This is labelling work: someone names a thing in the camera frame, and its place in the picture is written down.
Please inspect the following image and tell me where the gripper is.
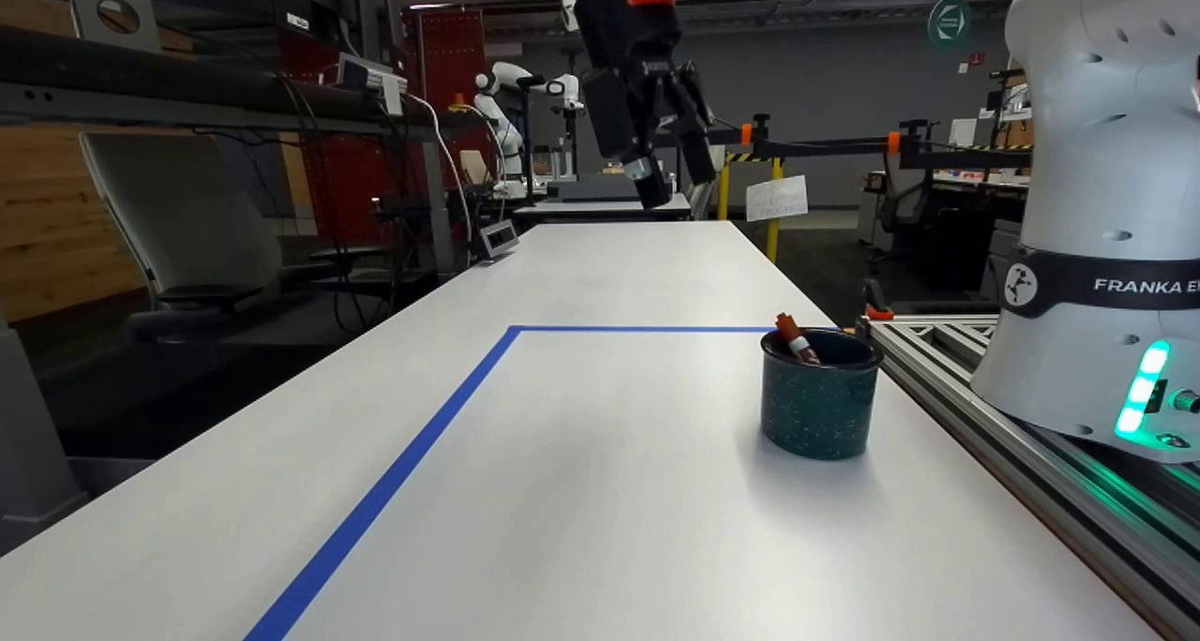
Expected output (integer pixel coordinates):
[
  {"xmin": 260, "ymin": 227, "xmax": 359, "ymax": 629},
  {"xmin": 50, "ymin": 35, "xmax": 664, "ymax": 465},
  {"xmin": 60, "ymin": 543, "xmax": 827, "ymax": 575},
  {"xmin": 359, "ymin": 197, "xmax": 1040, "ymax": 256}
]
[{"xmin": 565, "ymin": 0, "xmax": 719, "ymax": 211}]

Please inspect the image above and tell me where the red marker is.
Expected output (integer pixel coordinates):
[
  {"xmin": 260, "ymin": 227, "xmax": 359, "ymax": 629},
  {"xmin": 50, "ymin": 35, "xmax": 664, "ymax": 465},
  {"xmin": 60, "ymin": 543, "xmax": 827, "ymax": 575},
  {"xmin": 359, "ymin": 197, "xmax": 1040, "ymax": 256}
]
[{"xmin": 774, "ymin": 312, "xmax": 822, "ymax": 366}]

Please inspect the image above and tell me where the white background table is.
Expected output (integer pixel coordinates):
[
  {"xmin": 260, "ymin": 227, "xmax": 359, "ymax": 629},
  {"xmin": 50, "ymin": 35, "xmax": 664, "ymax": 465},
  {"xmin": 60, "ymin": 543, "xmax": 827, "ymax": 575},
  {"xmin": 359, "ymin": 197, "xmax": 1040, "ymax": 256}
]
[{"xmin": 512, "ymin": 194, "xmax": 694, "ymax": 232}]

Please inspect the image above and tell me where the white paper sign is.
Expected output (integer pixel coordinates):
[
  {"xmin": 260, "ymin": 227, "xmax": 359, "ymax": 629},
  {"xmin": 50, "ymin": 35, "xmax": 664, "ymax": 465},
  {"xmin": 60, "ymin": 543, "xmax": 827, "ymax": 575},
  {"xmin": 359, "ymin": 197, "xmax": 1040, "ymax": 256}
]
[{"xmin": 744, "ymin": 174, "xmax": 810, "ymax": 223}]

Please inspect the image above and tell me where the black beam with orange ties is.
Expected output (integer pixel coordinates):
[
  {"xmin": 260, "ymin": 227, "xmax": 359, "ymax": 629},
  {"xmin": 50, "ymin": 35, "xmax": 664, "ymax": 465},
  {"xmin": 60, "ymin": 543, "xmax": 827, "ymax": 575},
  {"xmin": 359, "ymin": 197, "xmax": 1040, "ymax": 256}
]
[{"xmin": 656, "ymin": 112, "xmax": 1034, "ymax": 171}]

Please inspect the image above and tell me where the small grey display box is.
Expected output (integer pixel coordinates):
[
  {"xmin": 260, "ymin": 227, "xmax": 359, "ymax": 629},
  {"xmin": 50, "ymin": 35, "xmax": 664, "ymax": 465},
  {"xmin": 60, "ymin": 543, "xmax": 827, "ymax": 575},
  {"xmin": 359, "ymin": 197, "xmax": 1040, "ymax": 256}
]
[{"xmin": 477, "ymin": 218, "xmax": 520, "ymax": 261}]

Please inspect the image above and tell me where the red pegboard cabinet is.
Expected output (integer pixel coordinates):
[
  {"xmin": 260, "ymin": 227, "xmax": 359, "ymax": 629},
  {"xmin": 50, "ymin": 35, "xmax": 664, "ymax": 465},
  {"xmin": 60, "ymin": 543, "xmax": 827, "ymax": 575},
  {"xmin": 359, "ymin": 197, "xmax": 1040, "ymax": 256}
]
[{"xmin": 401, "ymin": 7, "xmax": 490, "ymax": 194}]

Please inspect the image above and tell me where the white power box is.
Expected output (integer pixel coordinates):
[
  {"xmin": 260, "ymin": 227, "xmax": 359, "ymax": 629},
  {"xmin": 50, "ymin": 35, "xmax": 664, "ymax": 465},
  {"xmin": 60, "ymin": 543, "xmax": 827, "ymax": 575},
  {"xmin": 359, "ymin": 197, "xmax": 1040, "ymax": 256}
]
[{"xmin": 335, "ymin": 52, "xmax": 411, "ymax": 118}]

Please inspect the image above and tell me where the orange and black clamp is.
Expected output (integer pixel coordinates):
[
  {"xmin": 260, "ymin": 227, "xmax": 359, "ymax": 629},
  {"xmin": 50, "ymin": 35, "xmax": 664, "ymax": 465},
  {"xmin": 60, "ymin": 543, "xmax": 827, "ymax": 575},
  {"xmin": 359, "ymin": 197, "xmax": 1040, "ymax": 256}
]
[{"xmin": 862, "ymin": 278, "xmax": 897, "ymax": 322}]

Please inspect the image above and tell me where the round green sign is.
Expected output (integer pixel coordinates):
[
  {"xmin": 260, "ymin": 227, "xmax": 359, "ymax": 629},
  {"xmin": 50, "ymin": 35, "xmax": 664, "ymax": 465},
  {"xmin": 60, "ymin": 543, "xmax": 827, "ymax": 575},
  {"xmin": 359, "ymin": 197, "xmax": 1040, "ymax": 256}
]
[{"xmin": 927, "ymin": 0, "xmax": 973, "ymax": 48}]

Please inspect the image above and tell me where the dark green speckled mug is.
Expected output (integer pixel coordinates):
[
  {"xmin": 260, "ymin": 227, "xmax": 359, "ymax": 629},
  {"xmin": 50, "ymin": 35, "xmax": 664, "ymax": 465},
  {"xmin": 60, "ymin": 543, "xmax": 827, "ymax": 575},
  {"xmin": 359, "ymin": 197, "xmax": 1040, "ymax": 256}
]
[{"xmin": 759, "ymin": 328, "xmax": 885, "ymax": 462}]

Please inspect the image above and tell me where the blue tape line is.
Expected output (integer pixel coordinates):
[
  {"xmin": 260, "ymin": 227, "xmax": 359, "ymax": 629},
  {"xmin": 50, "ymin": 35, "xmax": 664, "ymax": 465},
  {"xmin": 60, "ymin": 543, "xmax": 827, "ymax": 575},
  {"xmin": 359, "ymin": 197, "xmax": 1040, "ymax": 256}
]
[{"xmin": 243, "ymin": 324, "xmax": 779, "ymax": 641}]

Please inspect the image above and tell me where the white office chair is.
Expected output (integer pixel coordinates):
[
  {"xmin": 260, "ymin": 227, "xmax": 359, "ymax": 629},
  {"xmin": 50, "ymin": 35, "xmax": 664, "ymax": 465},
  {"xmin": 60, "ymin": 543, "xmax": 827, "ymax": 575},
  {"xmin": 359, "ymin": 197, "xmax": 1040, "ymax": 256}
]
[{"xmin": 79, "ymin": 130, "xmax": 284, "ymax": 344}]

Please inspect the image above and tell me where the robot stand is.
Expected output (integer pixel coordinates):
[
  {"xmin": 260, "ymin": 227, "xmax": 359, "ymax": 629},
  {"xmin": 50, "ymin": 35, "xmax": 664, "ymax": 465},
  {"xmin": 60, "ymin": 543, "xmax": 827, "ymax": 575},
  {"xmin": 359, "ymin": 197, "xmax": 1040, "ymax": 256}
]
[{"xmin": 856, "ymin": 313, "xmax": 1200, "ymax": 641}]

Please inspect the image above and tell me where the black raised desk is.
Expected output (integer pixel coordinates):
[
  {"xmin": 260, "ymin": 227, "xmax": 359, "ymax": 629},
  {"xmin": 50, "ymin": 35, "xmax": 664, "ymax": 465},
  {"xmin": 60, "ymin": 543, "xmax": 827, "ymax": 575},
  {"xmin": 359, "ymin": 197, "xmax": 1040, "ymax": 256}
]
[{"xmin": 0, "ymin": 22, "xmax": 460, "ymax": 276}]

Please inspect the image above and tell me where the yellow post barrier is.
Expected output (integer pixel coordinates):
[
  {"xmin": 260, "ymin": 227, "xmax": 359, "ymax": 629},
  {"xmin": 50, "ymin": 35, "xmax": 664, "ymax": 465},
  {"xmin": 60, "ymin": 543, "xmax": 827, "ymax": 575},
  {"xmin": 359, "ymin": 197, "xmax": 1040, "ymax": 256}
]
[{"xmin": 715, "ymin": 151, "xmax": 786, "ymax": 264}]

